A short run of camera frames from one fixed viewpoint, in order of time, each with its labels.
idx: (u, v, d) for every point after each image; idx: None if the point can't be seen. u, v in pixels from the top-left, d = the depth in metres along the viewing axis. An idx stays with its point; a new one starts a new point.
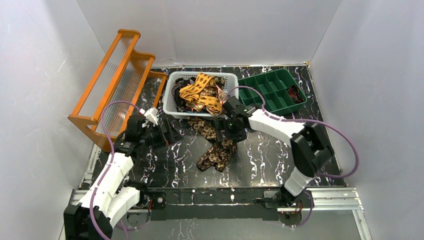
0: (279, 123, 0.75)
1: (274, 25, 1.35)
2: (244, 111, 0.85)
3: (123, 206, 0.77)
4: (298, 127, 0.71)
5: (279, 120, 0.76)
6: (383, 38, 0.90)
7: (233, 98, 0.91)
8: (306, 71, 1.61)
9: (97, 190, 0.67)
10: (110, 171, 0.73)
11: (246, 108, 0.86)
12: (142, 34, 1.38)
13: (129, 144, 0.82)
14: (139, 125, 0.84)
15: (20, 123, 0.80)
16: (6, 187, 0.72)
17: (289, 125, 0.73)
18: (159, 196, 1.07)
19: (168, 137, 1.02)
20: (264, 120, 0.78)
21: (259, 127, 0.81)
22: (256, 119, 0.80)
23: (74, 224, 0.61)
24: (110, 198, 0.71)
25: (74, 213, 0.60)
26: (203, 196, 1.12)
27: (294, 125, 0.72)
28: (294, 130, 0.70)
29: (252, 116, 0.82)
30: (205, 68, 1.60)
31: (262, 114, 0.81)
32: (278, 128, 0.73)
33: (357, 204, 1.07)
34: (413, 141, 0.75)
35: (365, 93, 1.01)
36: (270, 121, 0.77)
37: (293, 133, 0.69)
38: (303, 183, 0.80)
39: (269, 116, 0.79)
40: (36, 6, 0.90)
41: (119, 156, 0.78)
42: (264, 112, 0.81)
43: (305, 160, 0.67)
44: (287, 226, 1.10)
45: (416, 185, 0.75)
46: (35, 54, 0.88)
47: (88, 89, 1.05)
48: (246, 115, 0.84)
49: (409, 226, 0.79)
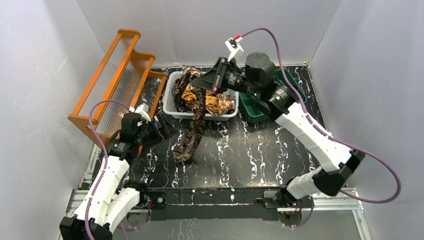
0: (323, 138, 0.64)
1: (275, 24, 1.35)
2: (276, 97, 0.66)
3: (123, 209, 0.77)
4: (345, 155, 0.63)
5: (326, 135, 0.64)
6: (384, 37, 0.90)
7: (269, 66, 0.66)
8: (306, 71, 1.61)
9: (92, 201, 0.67)
10: (104, 178, 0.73)
11: (278, 94, 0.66)
12: (142, 34, 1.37)
13: (123, 145, 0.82)
14: (133, 124, 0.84)
15: (20, 123, 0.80)
16: (5, 187, 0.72)
17: (334, 147, 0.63)
18: (159, 196, 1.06)
19: (163, 132, 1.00)
20: (306, 128, 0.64)
21: (291, 127, 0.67)
22: (295, 120, 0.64)
23: (72, 236, 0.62)
24: (106, 206, 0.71)
25: (69, 226, 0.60)
26: (203, 197, 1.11)
27: (339, 150, 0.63)
28: (341, 159, 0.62)
29: (289, 113, 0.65)
30: (205, 68, 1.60)
31: (301, 116, 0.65)
32: (319, 145, 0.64)
33: (357, 204, 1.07)
34: (413, 140, 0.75)
35: (365, 94, 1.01)
36: (314, 133, 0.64)
37: (341, 164, 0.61)
38: (312, 191, 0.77)
39: (313, 125, 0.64)
40: (36, 7, 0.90)
41: (113, 161, 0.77)
42: (306, 114, 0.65)
43: (338, 186, 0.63)
44: (287, 226, 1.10)
45: (416, 184, 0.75)
46: (35, 55, 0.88)
47: (88, 88, 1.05)
48: (282, 109, 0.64)
49: (410, 224, 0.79)
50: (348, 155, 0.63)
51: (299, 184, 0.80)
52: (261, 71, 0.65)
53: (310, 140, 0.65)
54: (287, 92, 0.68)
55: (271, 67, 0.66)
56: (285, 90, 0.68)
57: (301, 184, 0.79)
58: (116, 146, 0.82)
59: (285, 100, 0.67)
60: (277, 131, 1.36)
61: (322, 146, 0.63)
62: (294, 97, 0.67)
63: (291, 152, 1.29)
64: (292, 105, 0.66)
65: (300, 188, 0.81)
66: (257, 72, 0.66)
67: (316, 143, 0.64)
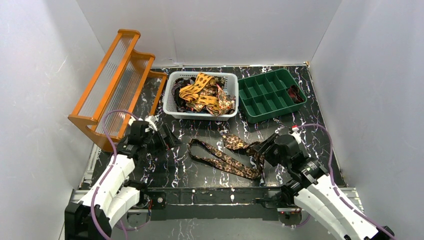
0: (350, 211, 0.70)
1: (275, 24, 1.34)
2: (305, 168, 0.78)
3: (123, 207, 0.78)
4: (372, 230, 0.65)
5: (352, 208, 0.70)
6: (383, 38, 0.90)
7: (294, 145, 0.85)
8: (306, 71, 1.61)
9: (99, 189, 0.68)
10: (112, 172, 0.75)
11: (308, 165, 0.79)
12: (142, 34, 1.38)
13: (132, 147, 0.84)
14: (142, 129, 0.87)
15: (21, 123, 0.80)
16: (5, 187, 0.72)
17: (361, 221, 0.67)
18: (159, 196, 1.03)
19: (168, 141, 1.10)
20: (333, 200, 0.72)
21: (321, 198, 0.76)
22: (322, 191, 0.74)
23: (74, 222, 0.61)
24: (110, 198, 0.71)
25: (75, 210, 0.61)
26: (203, 196, 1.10)
27: (367, 224, 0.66)
28: (367, 233, 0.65)
29: (317, 184, 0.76)
30: (205, 68, 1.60)
31: (329, 188, 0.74)
32: (345, 216, 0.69)
33: (357, 204, 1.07)
34: (413, 140, 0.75)
35: (365, 94, 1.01)
36: (340, 205, 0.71)
37: (365, 238, 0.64)
38: (322, 222, 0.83)
39: (340, 197, 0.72)
40: (36, 7, 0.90)
41: (122, 157, 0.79)
42: (334, 186, 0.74)
43: None
44: (287, 225, 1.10)
45: (416, 184, 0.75)
46: (35, 54, 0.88)
47: (88, 88, 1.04)
48: (311, 179, 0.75)
49: (409, 224, 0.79)
50: (375, 231, 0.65)
51: (317, 214, 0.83)
52: (286, 147, 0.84)
53: (338, 211, 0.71)
54: (317, 165, 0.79)
55: (296, 145, 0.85)
56: (315, 163, 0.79)
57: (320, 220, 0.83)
58: (125, 148, 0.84)
59: (315, 172, 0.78)
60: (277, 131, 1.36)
61: (348, 218, 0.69)
62: (324, 171, 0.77)
63: None
64: (320, 177, 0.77)
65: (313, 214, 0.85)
66: (284, 148, 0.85)
67: (342, 214, 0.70)
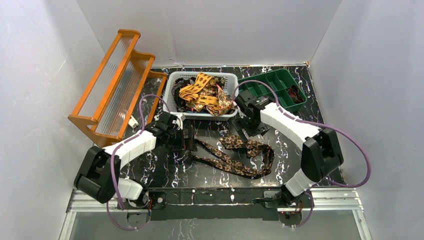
0: (294, 122, 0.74)
1: (275, 25, 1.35)
2: (256, 102, 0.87)
3: (126, 189, 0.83)
4: (313, 131, 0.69)
5: (293, 119, 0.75)
6: (384, 38, 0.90)
7: (246, 92, 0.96)
8: (306, 71, 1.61)
9: (121, 146, 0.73)
10: (135, 139, 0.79)
11: (259, 99, 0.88)
12: (142, 34, 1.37)
13: (158, 129, 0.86)
14: (170, 120, 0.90)
15: (20, 124, 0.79)
16: (4, 187, 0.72)
17: (302, 126, 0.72)
18: (160, 196, 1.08)
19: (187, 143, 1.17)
20: (278, 116, 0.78)
21: (270, 121, 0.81)
22: (269, 113, 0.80)
23: (92, 164, 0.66)
24: (127, 160, 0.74)
25: (97, 152, 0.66)
26: (203, 196, 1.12)
27: (309, 128, 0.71)
28: (308, 134, 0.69)
29: (265, 109, 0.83)
30: (205, 68, 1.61)
31: (275, 109, 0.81)
32: (290, 127, 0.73)
33: (357, 204, 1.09)
34: (414, 141, 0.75)
35: (365, 94, 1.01)
36: (284, 119, 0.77)
37: (306, 136, 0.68)
38: (306, 185, 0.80)
39: (284, 113, 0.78)
40: (36, 6, 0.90)
41: (148, 132, 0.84)
42: (279, 107, 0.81)
43: (314, 165, 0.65)
44: (287, 226, 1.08)
45: (416, 185, 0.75)
46: (35, 55, 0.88)
47: (88, 89, 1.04)
48: (258, 105, 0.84)
49: (411, 226, 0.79)
50: (316, 131, 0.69)
51: (294, 177, 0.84)
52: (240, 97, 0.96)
53: (283, 126, 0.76)
54: (268, 98, 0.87)
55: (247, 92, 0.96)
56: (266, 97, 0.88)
57: (296, 177, 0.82)
58: (152, 128, 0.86)
59: (264, 101, 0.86)
60: (277, 131, 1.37)
61: (292, 127, 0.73)
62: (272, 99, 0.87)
63: (291, 152, 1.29)
64: (269, 104, 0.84)
65: (296, 183, 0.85)
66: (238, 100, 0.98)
67: (289, 127, 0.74)
